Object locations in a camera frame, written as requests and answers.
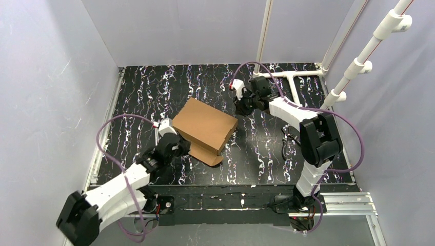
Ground white PVC camera pole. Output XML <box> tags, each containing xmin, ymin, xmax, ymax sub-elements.
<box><xmin>321</xmin><ymin>0</ymin><xmax>413</xmax><ymax>110</ymax></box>

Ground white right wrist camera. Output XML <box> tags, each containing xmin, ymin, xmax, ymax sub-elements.
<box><xmin>229</xmin><ymin>79</ymin><xmax>245</xmax><ymax>96</ymax></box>

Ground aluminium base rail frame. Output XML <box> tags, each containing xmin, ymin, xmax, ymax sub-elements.
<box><xmin>142</xmin><ymin>184</ymin><xmax>376</xmax><ymax>230</ymax></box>

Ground white PVC pipe frame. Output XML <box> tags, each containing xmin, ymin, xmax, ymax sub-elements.
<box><xmin>255</xmin><ymin>0</ymin><xmax>369</xmax><ymax>105</ymax></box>

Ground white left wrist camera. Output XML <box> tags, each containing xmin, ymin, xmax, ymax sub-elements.
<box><xmin>157</xmin><ymin>118</ymin><xmax>177</xmax><ymax>137</ymax></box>

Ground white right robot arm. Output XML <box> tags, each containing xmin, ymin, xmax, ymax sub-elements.
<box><xmin>230</xmin><ymin>76</ymin><xmax>343</xmax><ymax>197</ymax></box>

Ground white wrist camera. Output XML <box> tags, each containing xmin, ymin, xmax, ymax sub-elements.
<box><xmin>157</xmin><ymin>118</ymin><xmax>177</xmax><ymax>137</ymax></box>
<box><xmin>229</xmin><ymin>79</ymin><xmax>245</xmax><ymax>96</ymax></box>

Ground black handled pliers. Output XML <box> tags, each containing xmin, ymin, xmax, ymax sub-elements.
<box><xmin>281</xmin><ymin>134</ymin><xmax>301</xmax><ymax>161</ymax></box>

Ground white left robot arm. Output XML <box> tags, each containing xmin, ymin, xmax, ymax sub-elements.
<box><xmin>55</xmin><ymin>133</ymin><xmax>191</xmax><ymax>245</ymax></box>

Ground brown cardboard box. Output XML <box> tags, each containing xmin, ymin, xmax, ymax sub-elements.
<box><xmin>172</xmin><ymin>98</ymin><xmax>238</xmax><ymax>167</ymax></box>

